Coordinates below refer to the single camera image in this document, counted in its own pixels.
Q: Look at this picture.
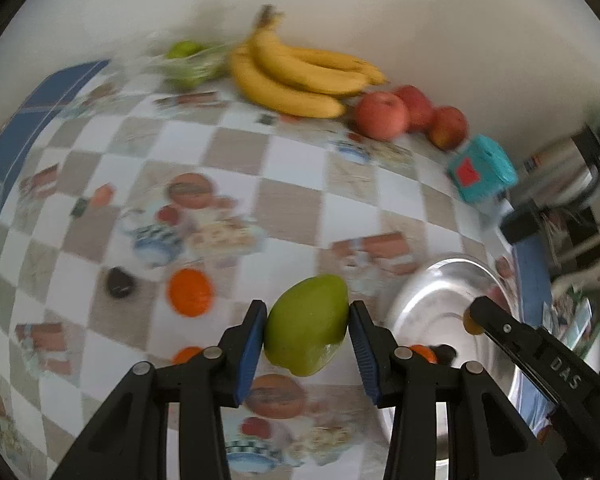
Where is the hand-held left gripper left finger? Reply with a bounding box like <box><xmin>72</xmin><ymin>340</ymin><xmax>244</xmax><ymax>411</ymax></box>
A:
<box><xmin>50</xmin><ymin>300</ymin><xmax>268</xmax><ymax>480</ymax></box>

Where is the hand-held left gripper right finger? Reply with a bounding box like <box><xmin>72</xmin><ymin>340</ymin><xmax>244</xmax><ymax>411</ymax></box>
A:
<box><xmin>349</xmin><ymin>300</ymin><xmax>563</xmax><ymax>480</ymax></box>

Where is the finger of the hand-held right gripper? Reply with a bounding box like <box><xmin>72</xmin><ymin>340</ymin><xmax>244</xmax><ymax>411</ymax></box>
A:
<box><xmin>469</xmin><ymin>296</ymin><xmax>556</xmax><ymax>407</ymax></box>

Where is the green mango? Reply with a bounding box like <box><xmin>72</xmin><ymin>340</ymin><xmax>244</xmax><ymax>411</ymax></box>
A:
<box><xmin>264</xmin><ymin>275</ymin><xmax>350</xmax><ymax>377</ymax></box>

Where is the orange tangerine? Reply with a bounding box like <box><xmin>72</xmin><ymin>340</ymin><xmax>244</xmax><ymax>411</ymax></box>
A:
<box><xmin>172</xmin><ymin>346</ymin><xmax>203</xmax><ymax>366</ymax></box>
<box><xmin>409</xmin><ymin>344</ymin><xmax>438</xmax><ymax>364</ymax></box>
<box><xmin>167</xmin><ymin>268</ymin><xmax>215</xmax><ymax>317</ymax></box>

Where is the round steel basin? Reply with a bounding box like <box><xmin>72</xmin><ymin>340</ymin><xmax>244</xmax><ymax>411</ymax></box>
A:
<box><xmin>380</xmin><ymin>255</ymin><xmax>556</xmax><ymax>466</ymax></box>

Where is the white plastic chair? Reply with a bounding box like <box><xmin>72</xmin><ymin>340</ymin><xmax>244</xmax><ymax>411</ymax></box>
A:
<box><xmin>550</xmin><ymin>255</ymin><xmax>600</xmax><ymax>301</ymax></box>

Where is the small dark avocado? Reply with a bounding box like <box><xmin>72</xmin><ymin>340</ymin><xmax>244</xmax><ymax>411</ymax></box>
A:
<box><xmin>105</xmin><ymin>267</ymin><xmax>137</xmax><ymax>300</ymax></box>

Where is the checkered printed tablecloth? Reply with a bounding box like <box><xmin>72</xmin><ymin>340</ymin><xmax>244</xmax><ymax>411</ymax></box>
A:
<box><xmin>0</xmin><ymin>60</ymin><xmax>556</xmax><ymax>480</ymax></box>

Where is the teal plastic box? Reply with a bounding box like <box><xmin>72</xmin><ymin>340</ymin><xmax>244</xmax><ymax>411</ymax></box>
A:
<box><xmin>446</xmin><ymin>135</ymin><xmax>519</xmax><ymax>206</ymax></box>

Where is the stainless steel kettle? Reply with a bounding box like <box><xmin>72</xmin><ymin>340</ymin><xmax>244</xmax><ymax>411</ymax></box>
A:
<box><xmin>510</xmin><ymin>127</ymin><xmax>600</xmax><ymax>211</ymax></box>

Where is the dark red apple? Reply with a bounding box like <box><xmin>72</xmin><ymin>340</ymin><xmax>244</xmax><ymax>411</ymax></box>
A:
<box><xmin>427</xmin><ymin>106</ymin><xmax>469</xmax><ymax>151</ymax></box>
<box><xmin>395</xmin><ymin>85</ymin><xmax>435</xmax><ymax>133</ymax></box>

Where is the pale red apple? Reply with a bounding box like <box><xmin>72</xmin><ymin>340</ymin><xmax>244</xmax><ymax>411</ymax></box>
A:
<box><xmin>355</xmin><ymin>91</ymin><xmax>410</xmax><ymax>141</ymax></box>

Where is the yellow banana bunch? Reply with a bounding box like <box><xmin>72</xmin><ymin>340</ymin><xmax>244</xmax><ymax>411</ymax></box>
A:
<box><xmin>229</xmin><ymin>5</ymin><xmax>388</xmax><ymax>119</ymax></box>

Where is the plastic bag of green fruit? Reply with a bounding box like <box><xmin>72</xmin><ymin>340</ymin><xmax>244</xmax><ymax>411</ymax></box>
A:
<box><xmin>147</xmin><ymin>40</ymin><xmax>231</xmax><ymax>91</ymax></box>

